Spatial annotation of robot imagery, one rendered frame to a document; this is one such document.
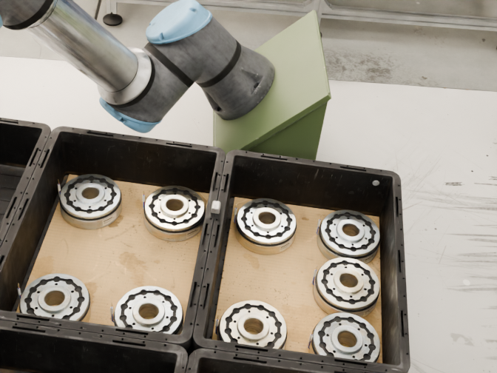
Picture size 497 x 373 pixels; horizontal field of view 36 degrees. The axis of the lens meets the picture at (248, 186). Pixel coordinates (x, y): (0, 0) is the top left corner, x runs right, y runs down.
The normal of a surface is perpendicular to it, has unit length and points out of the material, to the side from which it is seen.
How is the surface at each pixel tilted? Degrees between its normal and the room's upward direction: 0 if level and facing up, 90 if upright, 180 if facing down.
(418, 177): 0
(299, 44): 44
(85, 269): 0
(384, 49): 0
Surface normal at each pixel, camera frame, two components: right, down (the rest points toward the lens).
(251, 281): 0.09, -0.70
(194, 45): 0.33, 0.43
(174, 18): -0.54, -0.62
